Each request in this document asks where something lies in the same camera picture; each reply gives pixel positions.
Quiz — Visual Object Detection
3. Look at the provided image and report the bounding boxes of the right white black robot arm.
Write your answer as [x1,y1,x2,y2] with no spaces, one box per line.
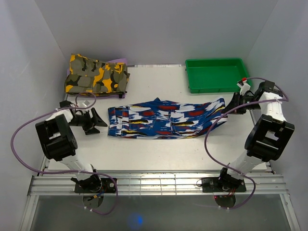
[217,78,295,191]

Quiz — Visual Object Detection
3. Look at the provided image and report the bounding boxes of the purple cable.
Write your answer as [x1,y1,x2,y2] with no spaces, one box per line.
[197,77,289,210]
[11,91,119,216]

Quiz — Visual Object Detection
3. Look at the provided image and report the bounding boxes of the green plastic tray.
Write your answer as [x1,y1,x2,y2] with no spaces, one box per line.
[185,58,249,94]

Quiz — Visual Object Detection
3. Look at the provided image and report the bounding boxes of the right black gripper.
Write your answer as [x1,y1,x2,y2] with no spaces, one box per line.
[221,92,261,115]

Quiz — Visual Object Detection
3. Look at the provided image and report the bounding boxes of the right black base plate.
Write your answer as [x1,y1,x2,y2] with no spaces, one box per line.
[201,177,246,193]

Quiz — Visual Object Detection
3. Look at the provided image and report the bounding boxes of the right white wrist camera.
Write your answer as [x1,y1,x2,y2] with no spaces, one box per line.
[237,78,251,96]

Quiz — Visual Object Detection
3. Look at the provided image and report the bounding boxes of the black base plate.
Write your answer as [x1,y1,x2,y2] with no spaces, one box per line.
[201,177,246,193]
[71,175,117,193]

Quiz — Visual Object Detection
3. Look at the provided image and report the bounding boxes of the aluminium frame rail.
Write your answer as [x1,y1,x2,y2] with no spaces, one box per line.
[28,172,289,196]

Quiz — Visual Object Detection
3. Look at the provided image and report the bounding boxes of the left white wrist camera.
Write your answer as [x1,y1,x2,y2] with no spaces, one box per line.
[79,101,91,108]

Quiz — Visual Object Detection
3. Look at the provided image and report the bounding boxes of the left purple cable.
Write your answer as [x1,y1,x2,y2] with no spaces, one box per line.
[11,91,119,216]

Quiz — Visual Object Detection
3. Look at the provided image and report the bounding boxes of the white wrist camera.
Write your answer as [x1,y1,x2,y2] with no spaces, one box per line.
[237,78,251,96]
[79,101,91,108]

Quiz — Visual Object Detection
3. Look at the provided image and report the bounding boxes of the blue white red patterned trousers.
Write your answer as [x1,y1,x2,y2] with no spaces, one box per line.
[108,98,227,139]

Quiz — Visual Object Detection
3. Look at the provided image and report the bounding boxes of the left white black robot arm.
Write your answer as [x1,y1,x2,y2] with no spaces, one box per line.
[35,100,107,193]

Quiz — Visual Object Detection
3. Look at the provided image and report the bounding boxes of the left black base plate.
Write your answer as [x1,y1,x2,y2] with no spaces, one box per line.
[71,175,117,193]

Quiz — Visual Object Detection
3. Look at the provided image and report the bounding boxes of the camouflage yellow green trousers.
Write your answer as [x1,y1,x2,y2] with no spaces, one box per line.
[64,53,131,96]

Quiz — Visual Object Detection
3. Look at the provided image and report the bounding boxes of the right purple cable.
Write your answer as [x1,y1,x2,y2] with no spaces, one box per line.
[197,77,289,210]

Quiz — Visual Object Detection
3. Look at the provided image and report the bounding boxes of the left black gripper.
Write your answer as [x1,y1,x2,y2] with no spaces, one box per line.
[68,107,107,135]

